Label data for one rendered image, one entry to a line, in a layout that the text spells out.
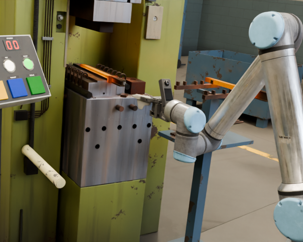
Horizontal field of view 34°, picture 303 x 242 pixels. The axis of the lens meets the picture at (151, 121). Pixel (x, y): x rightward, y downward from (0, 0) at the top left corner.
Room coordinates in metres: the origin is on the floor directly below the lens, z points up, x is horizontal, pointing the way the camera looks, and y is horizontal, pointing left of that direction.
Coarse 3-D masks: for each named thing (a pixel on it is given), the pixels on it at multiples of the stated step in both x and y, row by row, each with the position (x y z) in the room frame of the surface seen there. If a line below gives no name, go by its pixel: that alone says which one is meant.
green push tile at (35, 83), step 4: (36, 76) 2.00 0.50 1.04; (28, 80) 1.96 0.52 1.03; (32, 80) 1.97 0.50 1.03; (36, 80) 1.99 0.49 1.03; (40, 80) 2.01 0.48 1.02; (28, 84) 1.95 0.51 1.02; (32, 84) 1.96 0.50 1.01; (36, 84) 1.98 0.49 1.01; (40, 84) 2.00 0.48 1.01; (32, 88) 1.95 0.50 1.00; (36, 88) 1.97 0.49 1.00; (40, 88) 1.99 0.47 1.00; (44, 88) 2.01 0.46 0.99; (32, 92) 1.94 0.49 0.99; (36, 92) 1.96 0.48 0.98; (40, 92) 1.98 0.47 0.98; (44, 92) 1.99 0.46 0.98
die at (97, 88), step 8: (72, 72) 2.52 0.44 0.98; (88, 72) 2.51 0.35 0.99; (104, 72) 2.55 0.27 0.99; (72, 80) 2.45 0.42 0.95; (88, 80) 2.35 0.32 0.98; (96, 80) 2.32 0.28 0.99; (104, 80) 2.34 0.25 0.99; (88, 88) 2.29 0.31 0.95; (96, 88) 2.31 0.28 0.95; (104, 88) 2.34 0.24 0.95; (112, 88) 2.36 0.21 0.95; (120, 88) 2.38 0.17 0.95
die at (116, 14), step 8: (72, 0) 2.50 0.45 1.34; (80, 0) 2.41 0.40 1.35; (88, 0) 2.34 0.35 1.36; (96, 0) 2.29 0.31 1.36; (72, 8) 2.49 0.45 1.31; (80, 8) 2.41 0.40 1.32; (88, 8) 2.33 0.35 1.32; (96, 8) 2.30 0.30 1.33; (104, 8) 2.32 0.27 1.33; (112, 8) 2.34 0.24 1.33; (120, 8) 2.36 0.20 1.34; (128, 8) 2.39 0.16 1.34; (80, 16) 2.40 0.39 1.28; (88, 16) 2.33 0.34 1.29; (96, 16) 2.30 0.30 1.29; (104, 16) 2.32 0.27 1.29; (112, 16) 2.34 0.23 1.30; (120, 16) 2.37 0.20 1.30; (128, 16) 2.39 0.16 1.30
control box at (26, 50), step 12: (0, 36) 1.96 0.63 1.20; (12, 36) 2.01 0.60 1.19; (24, 36) 2.06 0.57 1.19; (0, 48) 1.93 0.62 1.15; (12, 48) 1.97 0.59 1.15; (24, 48) 2.03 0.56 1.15; (0, 60) 1.90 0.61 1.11; (12, 60) 1.95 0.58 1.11; (36, 60) 2.05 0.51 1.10; (0, 72) 1.87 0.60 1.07; (12, 72) 1.92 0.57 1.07; (24, 72) 1.97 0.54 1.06; (36, 72) 2.02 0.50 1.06; (24, 84) 1.94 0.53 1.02; (36, 96) 1.96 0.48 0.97; (48, 96) 2.01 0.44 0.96; (0, 108) 1.87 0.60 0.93
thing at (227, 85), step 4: (208, 80) 2.62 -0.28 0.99; (216, 80) 2.58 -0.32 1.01; (216, 84) 2.57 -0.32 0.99; (220, 84) 2.55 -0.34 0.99; (224, 84) 2.53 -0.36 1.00; (228, 84) 2.50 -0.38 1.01; (232, 84) 2.51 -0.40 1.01; (232, 88) 2.48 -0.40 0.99; (260, 92) 2.35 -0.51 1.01; (264, 92) 2.32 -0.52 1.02; (256, 96) 2.36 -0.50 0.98; (260, 96) 2.34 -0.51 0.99; (264, 96) 2.33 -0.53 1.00; (264, 100) 2.31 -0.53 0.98
